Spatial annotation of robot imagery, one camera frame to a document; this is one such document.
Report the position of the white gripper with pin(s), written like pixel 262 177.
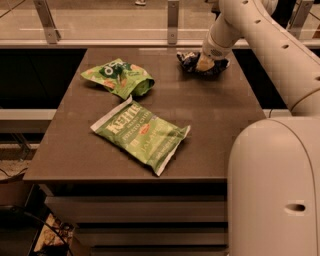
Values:
pixel 214 50

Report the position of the blue chip bag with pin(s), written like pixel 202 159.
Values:
pixel 189 60

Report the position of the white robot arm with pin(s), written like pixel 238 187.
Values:
pixel 273 171

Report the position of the green crumpled snack bag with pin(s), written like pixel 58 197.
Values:
pixel 121 78

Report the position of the green Kettle jalapeno chip bag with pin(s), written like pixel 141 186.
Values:
pixel 144 135

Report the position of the grey drawer cabinet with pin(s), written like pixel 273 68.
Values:
pixel 115 201

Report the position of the black device lower left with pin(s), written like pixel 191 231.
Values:
pixel 55 236

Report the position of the middle metal railing post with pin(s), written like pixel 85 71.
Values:
pixel 172 21

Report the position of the metal railing post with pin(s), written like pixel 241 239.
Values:
pixel 172 21
pixel 51 32
pixel 299 16

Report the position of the right metal railing post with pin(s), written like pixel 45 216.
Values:
pixel 299 16

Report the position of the left metal railing post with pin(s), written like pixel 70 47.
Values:
pixel 51 32

